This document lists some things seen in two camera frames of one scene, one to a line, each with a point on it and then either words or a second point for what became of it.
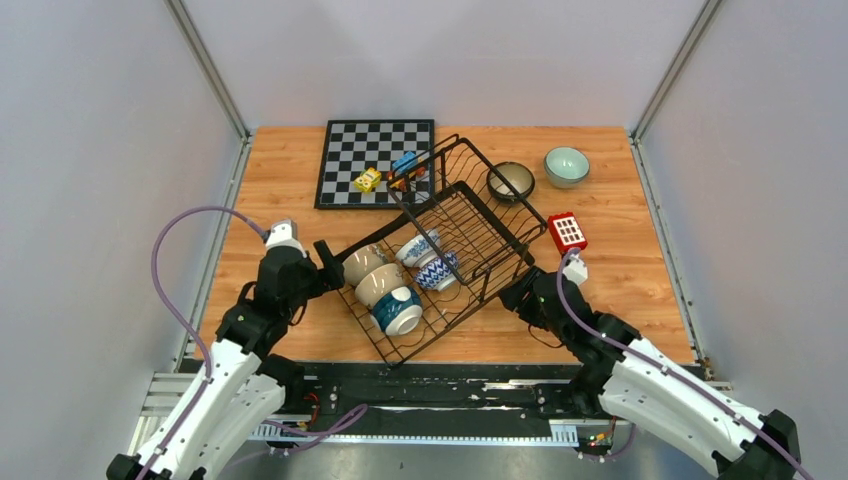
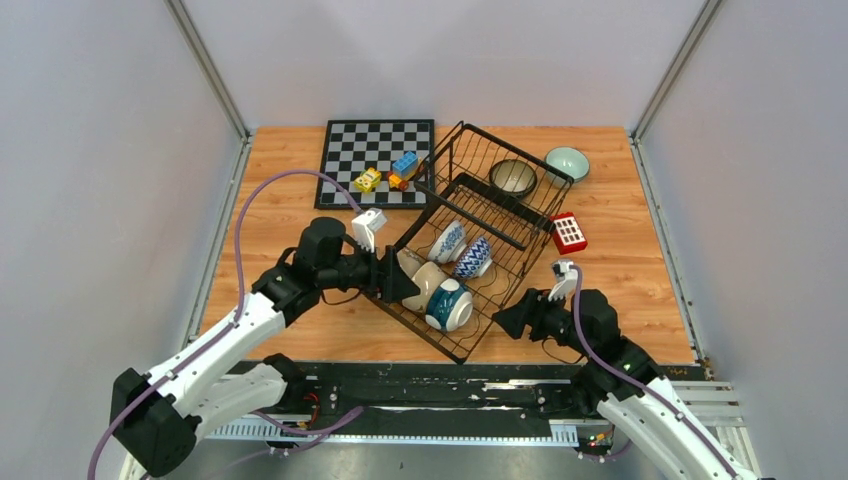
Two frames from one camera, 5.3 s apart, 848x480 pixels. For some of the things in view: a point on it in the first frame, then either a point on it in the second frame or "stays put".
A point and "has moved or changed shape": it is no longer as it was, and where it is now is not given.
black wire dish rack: x=470 y=235 has moved or changed shape
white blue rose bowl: x=417 y=251 → x=449 y=244
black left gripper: x=332 y=268 → x=395 y=285
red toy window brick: x=566 y=232 stays put
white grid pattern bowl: x=565 y=167 stays put
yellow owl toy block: x=367 y=180 stays put
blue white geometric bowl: x=438 y=273 → x=473 y=260
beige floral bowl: x=377 y=281 has moved or changed shape
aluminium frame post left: x=215 y=79 stays put
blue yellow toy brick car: x=405 y=168 stays put
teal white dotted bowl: x=398 y=312 → x=450 y=307
